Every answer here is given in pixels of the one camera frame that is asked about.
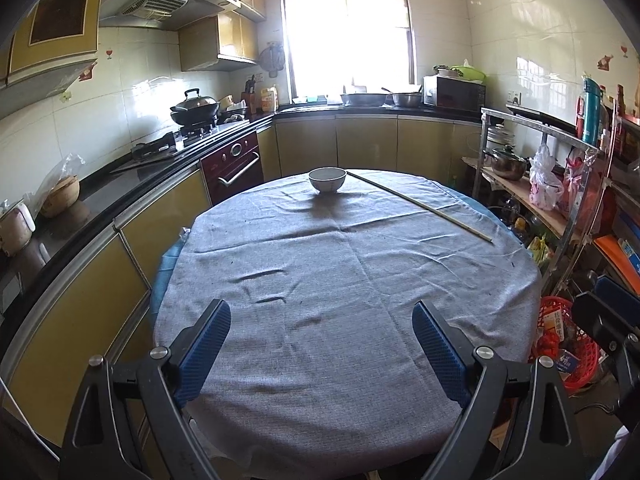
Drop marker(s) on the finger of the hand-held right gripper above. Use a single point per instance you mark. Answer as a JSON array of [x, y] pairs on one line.
[[600, 322], [617, 292]]

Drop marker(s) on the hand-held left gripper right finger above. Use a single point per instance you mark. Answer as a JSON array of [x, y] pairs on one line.
[[440, 355]]

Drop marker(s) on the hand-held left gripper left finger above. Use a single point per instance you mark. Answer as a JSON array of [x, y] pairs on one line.
[[205, 350]]

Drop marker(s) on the red plastic basket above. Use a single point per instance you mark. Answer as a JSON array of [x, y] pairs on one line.
[[585, 355]]

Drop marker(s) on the metal shelf rack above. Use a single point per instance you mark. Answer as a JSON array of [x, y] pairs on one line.
[[575, 220]]

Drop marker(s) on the yellow green bag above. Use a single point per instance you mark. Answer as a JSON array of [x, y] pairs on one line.
[[537, 250]]

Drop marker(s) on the blue table cover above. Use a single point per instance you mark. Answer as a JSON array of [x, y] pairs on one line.
[[167, 260]]

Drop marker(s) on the amber oil bottle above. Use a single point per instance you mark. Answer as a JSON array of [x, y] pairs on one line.
[[520, 226]]

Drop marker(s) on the pink and white plastic bag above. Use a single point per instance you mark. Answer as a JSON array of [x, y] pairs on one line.
[[545, 180]]

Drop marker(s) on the grey tablecloth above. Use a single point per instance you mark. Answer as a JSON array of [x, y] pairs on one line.
[[325, 285]]

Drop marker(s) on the long wooden stick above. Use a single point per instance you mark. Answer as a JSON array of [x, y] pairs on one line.
[[420, 205]]

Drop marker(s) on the steel pot with lid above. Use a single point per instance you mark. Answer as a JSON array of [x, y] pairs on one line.
[[507, 162]]

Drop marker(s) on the teal thermos flask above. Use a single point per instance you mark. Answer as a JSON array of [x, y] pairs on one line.
[[590, 110]]

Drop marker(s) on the black countertop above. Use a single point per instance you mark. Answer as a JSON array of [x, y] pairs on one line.
[[125, 175]]

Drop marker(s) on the black induction cooker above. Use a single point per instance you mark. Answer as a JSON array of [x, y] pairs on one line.
[[535, 116]]

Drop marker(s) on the white ceramic bowl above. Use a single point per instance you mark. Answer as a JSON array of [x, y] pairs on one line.
[[327, 180]]

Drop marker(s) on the black gas stove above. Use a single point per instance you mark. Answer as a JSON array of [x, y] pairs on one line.
[[180, 140]]

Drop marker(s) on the clay pot in plastic bag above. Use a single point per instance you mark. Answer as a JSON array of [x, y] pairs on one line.
[[62, 192]]

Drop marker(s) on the white cooker pot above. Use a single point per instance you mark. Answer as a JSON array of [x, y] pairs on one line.
[[15, 227]]

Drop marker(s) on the black wok with lid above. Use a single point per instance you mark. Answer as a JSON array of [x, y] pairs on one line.
[[195, 110]]

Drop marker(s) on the dark microwave oven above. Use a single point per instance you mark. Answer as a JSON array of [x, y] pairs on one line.
[[455, 92]]

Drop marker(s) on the yellow oil bottle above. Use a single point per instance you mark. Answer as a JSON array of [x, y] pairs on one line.
[[267, 99]]

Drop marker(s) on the metal basin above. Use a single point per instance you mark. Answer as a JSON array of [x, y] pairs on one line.
[[406, 98], [362, 98]]

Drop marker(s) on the knife block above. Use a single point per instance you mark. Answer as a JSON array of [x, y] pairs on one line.
[[250, 95]]

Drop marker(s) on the green container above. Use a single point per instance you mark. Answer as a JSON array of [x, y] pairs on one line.
[[467, 72]]

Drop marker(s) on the hanging dark utensil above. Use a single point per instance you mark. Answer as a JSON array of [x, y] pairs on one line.
[[272, 57]]

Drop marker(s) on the bright window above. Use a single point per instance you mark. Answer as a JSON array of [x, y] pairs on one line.
[[345, 25]]

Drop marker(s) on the small yellow wall cabinet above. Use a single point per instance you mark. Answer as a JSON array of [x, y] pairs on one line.
[[220, 42]]

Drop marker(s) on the framed yellow wall cabinet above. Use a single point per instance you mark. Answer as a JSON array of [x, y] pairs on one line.
[[55, 20]]

